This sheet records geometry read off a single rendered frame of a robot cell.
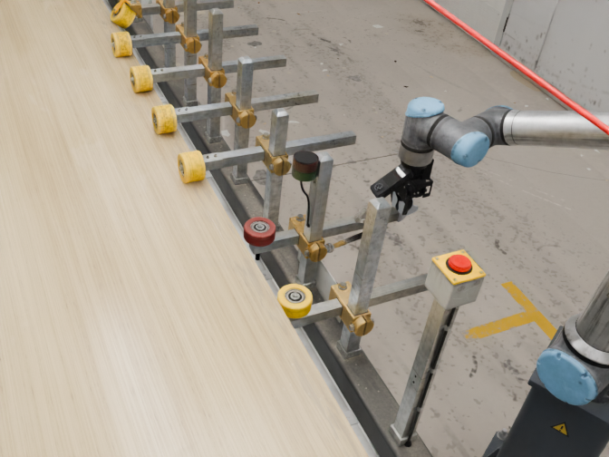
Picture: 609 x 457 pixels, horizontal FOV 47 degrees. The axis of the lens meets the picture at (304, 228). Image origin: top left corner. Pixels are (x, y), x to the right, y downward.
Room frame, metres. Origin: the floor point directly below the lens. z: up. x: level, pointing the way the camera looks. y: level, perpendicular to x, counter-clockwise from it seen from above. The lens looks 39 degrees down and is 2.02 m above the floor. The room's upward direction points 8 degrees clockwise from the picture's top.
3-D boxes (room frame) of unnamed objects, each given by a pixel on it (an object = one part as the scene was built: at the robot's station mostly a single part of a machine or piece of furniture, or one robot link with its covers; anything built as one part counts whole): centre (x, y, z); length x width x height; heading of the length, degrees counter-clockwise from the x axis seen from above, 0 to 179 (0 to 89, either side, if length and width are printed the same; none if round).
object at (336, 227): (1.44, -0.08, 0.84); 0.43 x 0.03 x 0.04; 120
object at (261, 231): (1.33, 0.11, 0.85); 0.08 x 0.08 x 0.11
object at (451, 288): (0.92, -0.28, 1.18); 0.07 x 0.07 x 0.08; 30
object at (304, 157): (1.34, 0.02, 1.02); 0.06 x 0.06 x 0.22; 30
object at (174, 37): (2.27, 0.49, 0.95); 0.50 x 0.04 x 0.04; 120
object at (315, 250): (1.38, -0.01, 0.85); 0.13 x 0.06 x 0.05; 30
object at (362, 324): (1.17, -0.14, 0.83); 0.13 x 0.06 x 0.05; 30
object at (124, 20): (2.40, 0.77, 0.93); 0.09 x 0.08 x 0.09; 120
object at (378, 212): (1.15, -0.15, 0.93); 0.03 x 0.03 x 0.48; 30
